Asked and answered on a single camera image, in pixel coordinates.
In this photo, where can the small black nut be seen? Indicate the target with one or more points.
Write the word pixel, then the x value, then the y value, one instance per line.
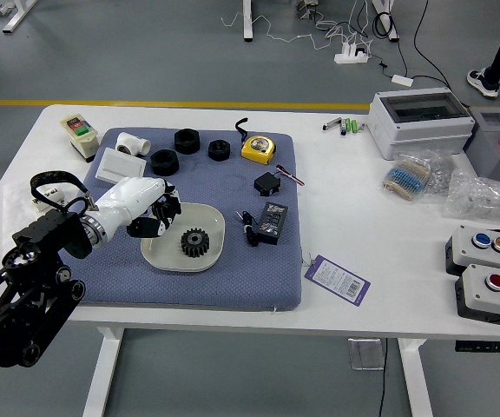
pixel 219 150

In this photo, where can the white pipe tee fitting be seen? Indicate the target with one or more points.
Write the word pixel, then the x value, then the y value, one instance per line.
pixel 130 144

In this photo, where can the green battery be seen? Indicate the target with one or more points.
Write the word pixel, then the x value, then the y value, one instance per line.
pixel 350 126
pixel 355 127

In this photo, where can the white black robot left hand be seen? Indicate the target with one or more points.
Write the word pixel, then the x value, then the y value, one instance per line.
pixel 128 200

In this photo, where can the purple barcode tag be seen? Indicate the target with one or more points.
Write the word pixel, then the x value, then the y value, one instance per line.
pixel 337 280

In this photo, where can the white background desk leg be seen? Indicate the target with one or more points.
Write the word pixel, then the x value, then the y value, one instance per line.
pixel 247 21
pixel 391 26
pixel 15 17

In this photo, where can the yellow tape measure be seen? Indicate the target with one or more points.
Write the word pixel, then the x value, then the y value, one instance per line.
pixel 258 148

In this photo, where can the grey foam block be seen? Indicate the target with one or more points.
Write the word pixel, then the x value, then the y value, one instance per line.
pixel 484 150

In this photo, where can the silver floor plate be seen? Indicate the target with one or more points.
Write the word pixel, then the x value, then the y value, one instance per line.
pixel 365 354

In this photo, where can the large black gear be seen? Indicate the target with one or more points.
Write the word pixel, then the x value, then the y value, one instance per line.
pixel 195 244

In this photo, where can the clear bubble wrap bag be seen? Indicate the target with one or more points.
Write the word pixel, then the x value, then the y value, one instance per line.
pixel 480 195

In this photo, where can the white power strip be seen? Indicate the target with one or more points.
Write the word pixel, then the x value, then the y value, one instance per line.
pixel 350 57

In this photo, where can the bag of metal screws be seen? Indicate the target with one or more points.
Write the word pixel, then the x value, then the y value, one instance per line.
pixel 441 174

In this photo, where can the large black nut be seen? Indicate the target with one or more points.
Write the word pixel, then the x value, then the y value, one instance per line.
pixel 186 141
pixel 164 163

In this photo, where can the red-green button control box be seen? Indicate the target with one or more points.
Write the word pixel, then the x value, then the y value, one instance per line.
pixel 480 293

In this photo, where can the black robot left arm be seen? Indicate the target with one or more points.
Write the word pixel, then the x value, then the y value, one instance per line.
pixel 28 278

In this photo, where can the white table leg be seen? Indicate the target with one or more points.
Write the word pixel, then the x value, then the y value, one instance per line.
pixel 417 378
pixel 102 373

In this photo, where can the blue-grey quilted cushion mat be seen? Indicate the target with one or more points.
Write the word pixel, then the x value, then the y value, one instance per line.
pixel 180 286

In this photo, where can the cream square plate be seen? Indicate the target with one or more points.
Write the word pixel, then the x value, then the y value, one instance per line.
pixel 206 217

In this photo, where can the white power adapter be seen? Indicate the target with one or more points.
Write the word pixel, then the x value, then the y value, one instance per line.
pixel 402 80

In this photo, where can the blue-yellow-red button control box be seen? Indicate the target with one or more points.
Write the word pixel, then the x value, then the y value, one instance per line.
pixel 467 252

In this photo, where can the black table control panel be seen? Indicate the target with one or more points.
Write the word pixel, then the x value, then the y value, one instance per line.
pixel 480 347

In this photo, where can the bag of blue resistors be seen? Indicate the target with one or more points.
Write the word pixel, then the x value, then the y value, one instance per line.
pixel 406 178

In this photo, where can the grey metal tool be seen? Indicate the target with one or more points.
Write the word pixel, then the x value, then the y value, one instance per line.
pixel 331 123

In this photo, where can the beige red-green push-button switch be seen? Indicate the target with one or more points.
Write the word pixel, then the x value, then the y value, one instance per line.
pixel 80 137

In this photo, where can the white wall switch plate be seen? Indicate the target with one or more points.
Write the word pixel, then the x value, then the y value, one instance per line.
pixel 117 165

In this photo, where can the grey electrical enclosure box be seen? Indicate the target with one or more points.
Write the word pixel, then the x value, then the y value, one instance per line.
pixel 419 128

